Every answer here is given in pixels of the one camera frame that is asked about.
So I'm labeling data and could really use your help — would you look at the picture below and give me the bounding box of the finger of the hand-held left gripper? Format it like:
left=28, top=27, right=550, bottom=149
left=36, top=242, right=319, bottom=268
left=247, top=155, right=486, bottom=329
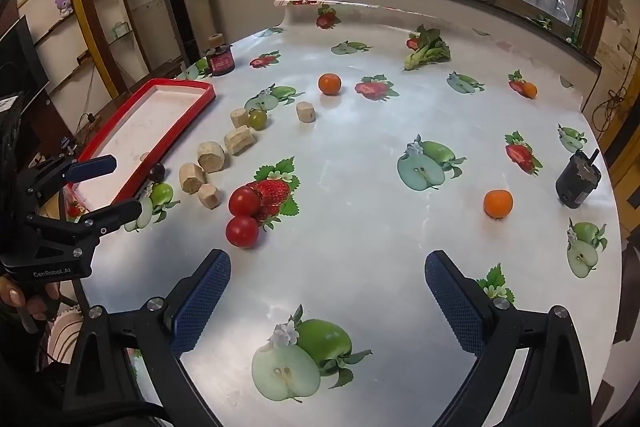
left=19, top=154, right=118, bottom=208
left=26, top=200, right=144, bottom=259

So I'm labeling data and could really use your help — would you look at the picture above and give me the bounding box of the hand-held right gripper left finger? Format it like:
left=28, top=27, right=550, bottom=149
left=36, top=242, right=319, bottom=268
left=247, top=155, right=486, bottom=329
left=62, top=248, right=232, bottom=427

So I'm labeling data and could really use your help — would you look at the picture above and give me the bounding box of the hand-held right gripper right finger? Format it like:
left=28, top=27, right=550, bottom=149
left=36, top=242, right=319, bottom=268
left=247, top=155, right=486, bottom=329
left=424, top=249, right=593, bottom=427

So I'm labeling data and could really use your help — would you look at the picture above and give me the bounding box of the red rimmed white tray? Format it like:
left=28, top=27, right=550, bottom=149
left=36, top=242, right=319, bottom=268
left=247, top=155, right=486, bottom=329
left=70, top=78, right=217, bottom=218

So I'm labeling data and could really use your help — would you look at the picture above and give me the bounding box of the red tomato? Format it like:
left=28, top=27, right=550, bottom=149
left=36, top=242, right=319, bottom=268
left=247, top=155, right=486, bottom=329
left=228, top=186, right=262, bottom=218
left=225, top=215, right=261, bottom=250

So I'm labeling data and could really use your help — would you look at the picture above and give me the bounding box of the person's left hand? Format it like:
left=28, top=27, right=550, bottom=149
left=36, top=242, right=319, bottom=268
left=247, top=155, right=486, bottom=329
left=0, top=276, right=62, bottom=322

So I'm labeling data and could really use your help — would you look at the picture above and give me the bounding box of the low wooden cabinet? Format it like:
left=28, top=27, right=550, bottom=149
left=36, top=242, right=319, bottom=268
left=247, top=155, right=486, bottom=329
left=45, top=92, right=133, bottom=158

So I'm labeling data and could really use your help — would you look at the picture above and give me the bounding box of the pink striped cloth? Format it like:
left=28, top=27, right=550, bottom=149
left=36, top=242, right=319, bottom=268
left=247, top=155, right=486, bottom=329
left=37, top=304, right=83, bottom=365

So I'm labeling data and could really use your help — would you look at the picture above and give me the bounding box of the black flat screen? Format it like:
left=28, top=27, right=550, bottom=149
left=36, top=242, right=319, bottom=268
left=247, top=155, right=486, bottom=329
left=0, top=14, right=51, bottom=108

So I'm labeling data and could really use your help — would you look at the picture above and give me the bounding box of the dark red labelled jar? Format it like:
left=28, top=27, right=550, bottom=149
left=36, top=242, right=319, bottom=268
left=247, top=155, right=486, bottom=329
left=205, top=45, right=236, bottom=76

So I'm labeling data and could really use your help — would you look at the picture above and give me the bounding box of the black cylindrical motor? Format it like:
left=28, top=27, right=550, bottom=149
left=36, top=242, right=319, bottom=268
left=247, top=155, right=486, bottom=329
left=555, top=149, right=602, bottom=209

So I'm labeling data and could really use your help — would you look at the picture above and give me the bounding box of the fruit print tablecloth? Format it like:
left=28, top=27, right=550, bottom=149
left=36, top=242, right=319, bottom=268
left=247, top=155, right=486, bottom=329
left=75, top=0, right=626, bottom=427

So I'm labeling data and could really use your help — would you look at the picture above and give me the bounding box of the green leafy vegetable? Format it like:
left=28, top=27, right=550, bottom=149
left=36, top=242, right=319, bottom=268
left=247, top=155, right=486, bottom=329
left=403, top=25, right=452, bottom=72

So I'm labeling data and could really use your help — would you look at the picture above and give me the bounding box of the green bottle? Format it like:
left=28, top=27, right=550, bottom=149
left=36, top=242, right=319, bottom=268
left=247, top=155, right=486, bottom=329
left=566, top=9, right=585, bottom=45

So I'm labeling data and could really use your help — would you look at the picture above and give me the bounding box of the wooden wall shelf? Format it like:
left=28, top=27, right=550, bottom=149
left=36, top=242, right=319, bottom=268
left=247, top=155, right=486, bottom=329
left=17, top=0, right=151, bottom=108

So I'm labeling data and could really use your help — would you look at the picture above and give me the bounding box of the hanging cable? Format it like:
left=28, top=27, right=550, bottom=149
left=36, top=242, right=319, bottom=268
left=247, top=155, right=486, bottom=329
left=590, top=0, right=636, bottom=142

